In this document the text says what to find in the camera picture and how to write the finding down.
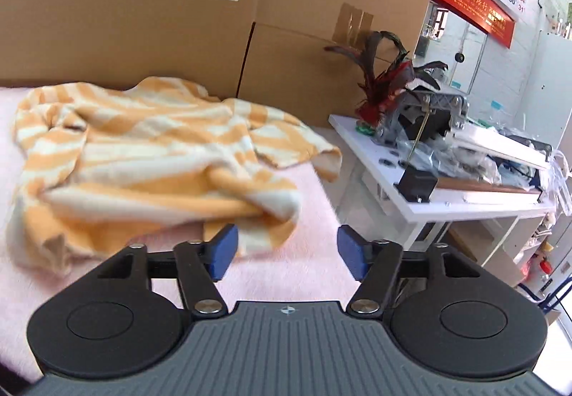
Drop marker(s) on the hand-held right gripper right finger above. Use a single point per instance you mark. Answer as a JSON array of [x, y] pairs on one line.
[[351, 255]]

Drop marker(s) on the grey metal machine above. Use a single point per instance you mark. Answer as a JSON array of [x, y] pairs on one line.
[[424, 110]]

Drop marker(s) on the white flat board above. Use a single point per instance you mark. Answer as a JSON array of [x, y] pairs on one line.
[[496, 146]]

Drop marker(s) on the orange white striped shirt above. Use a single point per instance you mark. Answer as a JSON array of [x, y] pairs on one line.
[[147, 154]]

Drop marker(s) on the clear plastic bags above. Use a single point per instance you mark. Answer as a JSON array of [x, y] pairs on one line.
[[561, 181]]

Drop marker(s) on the white table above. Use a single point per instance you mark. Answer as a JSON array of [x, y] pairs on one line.
[[371, 168]]

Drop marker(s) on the pink fleece blanket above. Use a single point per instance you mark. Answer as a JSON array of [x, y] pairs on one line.
[[308, 217]]

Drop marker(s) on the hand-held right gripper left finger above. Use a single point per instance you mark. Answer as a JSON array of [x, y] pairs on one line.
[[223, 251]]

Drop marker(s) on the small black box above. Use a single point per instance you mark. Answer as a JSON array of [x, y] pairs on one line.
[[415, 184]]

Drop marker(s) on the green plastic piece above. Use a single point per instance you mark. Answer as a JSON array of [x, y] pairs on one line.
[[364, 128]]

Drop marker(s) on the large labelled cardboard box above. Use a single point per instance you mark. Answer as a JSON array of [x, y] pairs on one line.
[[111, 20]]

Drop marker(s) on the red fire extinguisher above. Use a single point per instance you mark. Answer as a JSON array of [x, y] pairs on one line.
[[541, 264]]

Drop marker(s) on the dark red feather duster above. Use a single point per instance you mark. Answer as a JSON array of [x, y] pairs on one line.
[[388, 79]]

